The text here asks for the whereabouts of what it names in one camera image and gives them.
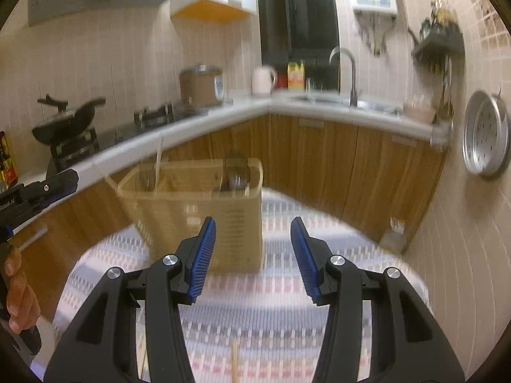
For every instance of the black wok with lid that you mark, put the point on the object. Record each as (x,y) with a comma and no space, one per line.
(68,121)

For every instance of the round metal steamer tray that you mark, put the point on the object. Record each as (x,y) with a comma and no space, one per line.
(485,135)

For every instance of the white electric kettle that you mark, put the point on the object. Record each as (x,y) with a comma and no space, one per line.
(261,81)

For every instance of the person's left hand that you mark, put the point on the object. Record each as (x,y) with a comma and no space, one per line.
(22,299)

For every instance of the hanging metal strainer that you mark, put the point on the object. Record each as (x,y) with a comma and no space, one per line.
(441,135)

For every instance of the brown rice cooker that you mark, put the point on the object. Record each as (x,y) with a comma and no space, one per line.
(197,87)

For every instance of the black plastic ladle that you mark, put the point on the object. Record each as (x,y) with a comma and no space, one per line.
(235,182)

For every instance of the wooden base cabinets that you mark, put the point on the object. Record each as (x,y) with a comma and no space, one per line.
(319,159)

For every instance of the metal kitchen faucet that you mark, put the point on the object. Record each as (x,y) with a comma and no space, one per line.
(353,79)

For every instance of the white kitchen countertop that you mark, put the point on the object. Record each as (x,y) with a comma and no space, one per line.
(247,105)

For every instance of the dark window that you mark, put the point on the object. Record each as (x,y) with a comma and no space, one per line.
(295,16)

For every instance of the black gas stove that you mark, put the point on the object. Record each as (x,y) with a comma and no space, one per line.
(119,132)

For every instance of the metal wall hook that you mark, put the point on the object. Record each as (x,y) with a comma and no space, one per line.
(500,88)

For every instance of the pink bowl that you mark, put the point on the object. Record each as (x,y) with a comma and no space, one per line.
(419,112)

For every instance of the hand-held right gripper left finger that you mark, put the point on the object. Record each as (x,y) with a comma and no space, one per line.
(201,263)

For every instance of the small glass cup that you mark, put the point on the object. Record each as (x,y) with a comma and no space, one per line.
(311,84)

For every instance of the water heater pipes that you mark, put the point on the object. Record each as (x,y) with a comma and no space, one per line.
(375,32)

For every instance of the sauce bottle with red label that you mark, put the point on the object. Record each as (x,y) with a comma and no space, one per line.
(7,157)

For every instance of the hanging metal ladles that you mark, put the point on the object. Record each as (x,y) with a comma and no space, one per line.
(446,87)

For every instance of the striped woven table mat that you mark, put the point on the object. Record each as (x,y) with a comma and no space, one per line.
(279,319)

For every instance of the beige slatted utensil basket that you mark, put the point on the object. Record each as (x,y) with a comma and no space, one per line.
(167,215)

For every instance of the steel sink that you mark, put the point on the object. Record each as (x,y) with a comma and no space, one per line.
(331,99)

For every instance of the yellow detergent bottle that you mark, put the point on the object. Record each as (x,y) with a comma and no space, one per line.
(296,78)

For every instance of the red container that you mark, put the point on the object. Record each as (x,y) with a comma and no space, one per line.
(282,81)

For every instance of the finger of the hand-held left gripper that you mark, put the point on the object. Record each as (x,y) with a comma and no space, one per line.
(60,181)

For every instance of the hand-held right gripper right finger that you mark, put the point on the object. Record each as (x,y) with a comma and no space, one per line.
(305,263)

